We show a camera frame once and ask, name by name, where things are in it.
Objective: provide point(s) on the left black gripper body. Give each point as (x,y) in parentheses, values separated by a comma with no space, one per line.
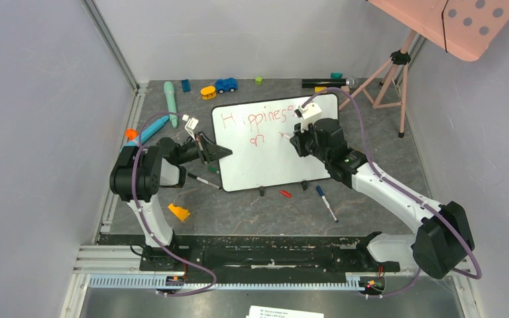
(193,150)

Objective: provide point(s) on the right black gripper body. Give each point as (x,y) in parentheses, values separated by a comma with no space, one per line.
(301,141)

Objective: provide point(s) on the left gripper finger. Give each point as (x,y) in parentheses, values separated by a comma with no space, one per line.
(215,155)
(210,145)

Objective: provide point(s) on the white whiteboard black frame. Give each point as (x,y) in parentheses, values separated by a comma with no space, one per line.
(261,157)

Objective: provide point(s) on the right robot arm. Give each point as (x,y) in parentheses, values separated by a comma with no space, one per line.
(441,234)

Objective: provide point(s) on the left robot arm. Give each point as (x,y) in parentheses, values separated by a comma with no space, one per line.
(138,175)

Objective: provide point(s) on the black whiteboard marker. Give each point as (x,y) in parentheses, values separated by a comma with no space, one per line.
(204,181)

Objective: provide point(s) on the blue whiteboard marker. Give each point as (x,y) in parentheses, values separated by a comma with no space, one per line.
(325,201)

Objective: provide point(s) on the yellow rectangular block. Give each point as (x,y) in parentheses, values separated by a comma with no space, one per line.
(319,89)

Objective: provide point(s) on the yellow oval toy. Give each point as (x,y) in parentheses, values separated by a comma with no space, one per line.
(208,92)

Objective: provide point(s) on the black toy microphone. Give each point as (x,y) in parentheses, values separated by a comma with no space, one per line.
(350,82)

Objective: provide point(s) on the dark blue block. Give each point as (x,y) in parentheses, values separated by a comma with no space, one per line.
(186,87)

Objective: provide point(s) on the teal block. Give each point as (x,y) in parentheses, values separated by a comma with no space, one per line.
(336,75)

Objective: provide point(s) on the mint toy crayon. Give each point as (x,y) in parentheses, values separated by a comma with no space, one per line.
(169,92)

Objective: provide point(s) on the orange small toy piece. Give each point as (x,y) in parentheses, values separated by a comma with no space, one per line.
(131,134)

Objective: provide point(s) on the yellow stair block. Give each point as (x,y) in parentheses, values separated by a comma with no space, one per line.
(179,212)

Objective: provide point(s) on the blue toy car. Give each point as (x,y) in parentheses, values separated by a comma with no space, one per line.
(226,85)

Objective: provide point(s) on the red marker cap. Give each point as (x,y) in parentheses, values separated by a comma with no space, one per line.
(286,194)

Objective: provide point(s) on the pink tripod stand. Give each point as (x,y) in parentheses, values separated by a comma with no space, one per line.
(397,75)

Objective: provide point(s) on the white printed paper sheet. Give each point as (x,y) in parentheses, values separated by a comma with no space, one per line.
(271,312)

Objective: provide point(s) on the pink perforated board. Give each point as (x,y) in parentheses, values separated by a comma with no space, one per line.
(463,28)

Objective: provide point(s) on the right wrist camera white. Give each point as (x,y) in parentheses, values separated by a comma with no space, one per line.
(308,114)

